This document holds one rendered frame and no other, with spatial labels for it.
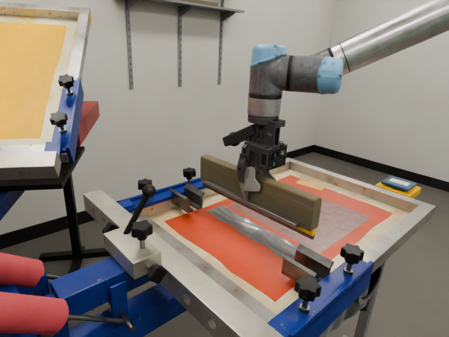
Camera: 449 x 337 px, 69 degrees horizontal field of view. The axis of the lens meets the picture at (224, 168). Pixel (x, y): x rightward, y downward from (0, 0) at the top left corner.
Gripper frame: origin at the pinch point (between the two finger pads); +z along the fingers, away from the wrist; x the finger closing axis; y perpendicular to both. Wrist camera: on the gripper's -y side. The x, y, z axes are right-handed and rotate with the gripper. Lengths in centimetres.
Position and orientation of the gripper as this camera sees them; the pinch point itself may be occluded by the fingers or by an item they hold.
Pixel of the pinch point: (250, 192)
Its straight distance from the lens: 83.6
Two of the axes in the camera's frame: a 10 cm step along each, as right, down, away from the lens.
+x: 7.4, -2.1, 6.4
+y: 6.8, 2.8, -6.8
